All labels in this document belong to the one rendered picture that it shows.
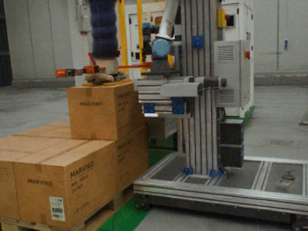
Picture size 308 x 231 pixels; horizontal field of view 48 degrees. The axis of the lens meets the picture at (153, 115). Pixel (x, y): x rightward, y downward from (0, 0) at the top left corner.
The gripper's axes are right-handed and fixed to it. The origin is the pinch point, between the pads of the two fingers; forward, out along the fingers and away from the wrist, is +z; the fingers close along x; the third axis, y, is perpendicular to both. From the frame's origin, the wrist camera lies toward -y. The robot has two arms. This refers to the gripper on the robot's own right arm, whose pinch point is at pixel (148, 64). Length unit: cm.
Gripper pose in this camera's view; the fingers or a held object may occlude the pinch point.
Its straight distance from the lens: 303.1
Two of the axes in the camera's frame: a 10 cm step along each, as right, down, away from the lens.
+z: 0.4, 9.8, 1.7
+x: 9.5, 0.1, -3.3
